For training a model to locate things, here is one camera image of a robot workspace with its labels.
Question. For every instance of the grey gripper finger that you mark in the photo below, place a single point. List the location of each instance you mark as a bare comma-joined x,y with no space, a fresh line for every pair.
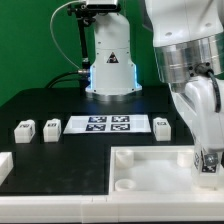
211,159

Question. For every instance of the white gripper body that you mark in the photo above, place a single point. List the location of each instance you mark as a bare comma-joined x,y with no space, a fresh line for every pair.
196,106

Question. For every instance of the white square table top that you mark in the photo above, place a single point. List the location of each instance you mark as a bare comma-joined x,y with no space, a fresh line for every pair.
156,170

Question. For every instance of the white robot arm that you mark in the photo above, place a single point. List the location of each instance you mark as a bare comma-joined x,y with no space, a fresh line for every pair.
188,41

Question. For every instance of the white marker sheet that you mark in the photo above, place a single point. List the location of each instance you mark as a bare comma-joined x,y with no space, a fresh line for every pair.
108,124

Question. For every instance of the white left fence piece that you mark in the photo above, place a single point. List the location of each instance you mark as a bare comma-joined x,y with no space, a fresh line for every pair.
6,165

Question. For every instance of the white front fence rail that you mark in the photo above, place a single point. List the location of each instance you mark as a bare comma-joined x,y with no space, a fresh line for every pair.
80,209

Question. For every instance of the grey camera on pole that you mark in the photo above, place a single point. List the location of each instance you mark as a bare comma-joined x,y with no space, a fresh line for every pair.
103,5

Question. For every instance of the black camera pole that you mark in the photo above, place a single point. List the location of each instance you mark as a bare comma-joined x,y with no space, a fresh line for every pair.
84,19

